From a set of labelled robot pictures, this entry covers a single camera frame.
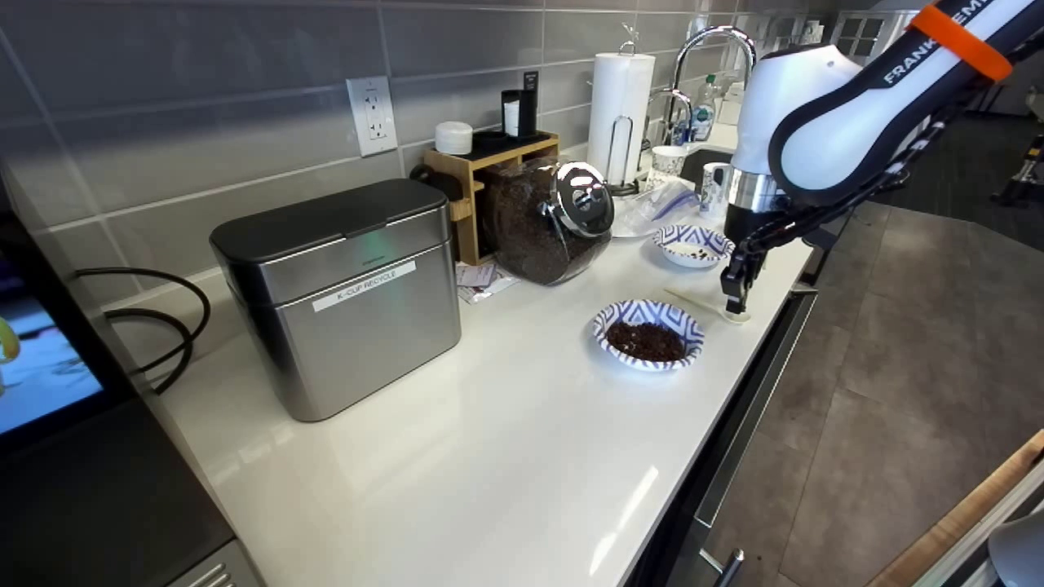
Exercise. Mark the dark kitchen cabinet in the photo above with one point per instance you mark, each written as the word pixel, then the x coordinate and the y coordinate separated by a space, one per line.
pixel 705 538

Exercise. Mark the black box with white label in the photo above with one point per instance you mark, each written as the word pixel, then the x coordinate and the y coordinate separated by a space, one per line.
pixel 509 116

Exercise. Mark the black monitor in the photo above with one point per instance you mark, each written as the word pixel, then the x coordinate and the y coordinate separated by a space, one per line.
pixel 33 370

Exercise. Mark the dark grey appliance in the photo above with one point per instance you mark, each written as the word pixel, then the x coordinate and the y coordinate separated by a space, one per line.
pixel 99 509

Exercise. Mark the tall black device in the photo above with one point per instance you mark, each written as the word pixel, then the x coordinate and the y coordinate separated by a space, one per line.
pixel 531 101

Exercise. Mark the dark chair base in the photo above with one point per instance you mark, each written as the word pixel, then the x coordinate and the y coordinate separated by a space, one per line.
pixel 1022 163

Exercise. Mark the white wall outlet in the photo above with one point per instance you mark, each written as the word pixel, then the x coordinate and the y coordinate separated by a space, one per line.
pixel 372 116

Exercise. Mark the white paper packet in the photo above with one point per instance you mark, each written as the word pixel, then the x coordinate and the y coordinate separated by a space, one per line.
pixel 481 283

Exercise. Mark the white paper towel roll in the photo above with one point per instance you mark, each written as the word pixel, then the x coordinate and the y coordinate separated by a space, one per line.
pixel 620 94

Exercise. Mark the stainless steel lidded bin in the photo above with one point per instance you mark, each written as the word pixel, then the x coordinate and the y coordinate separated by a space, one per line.
pixel 347 304

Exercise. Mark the wooden countertop rack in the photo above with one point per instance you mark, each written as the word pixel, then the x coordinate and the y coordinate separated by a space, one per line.
pixel 477 163

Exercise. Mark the clear plastic zip bag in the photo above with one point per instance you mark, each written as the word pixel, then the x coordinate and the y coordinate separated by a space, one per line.
pixel 653 211

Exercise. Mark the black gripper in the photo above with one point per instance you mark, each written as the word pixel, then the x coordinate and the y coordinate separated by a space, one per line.
pixel 749 237

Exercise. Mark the soap bottle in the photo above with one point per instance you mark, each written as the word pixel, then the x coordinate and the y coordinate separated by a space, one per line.
pixel 705 110

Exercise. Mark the wooden board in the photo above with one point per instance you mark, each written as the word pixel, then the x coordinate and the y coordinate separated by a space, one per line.
pixel 958 509

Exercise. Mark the tall chrome gooseneck faucet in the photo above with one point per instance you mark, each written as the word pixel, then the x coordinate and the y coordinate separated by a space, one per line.
pixel 711 32

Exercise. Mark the grey round object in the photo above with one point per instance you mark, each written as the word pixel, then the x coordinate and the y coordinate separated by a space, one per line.
pixel 1022 557

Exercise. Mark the patterned paper cup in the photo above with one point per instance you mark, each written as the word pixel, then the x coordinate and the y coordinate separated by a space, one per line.
pixel 711 183
pixel 670 157

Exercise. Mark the small white jar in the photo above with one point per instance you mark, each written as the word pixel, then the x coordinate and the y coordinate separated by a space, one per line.
pixel 454 139

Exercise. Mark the large coffee bean pile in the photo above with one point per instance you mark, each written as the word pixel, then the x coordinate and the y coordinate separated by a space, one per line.
pixel 647 343

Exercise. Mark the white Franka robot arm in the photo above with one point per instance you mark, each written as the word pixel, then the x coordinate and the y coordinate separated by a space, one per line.
pixel 828 117

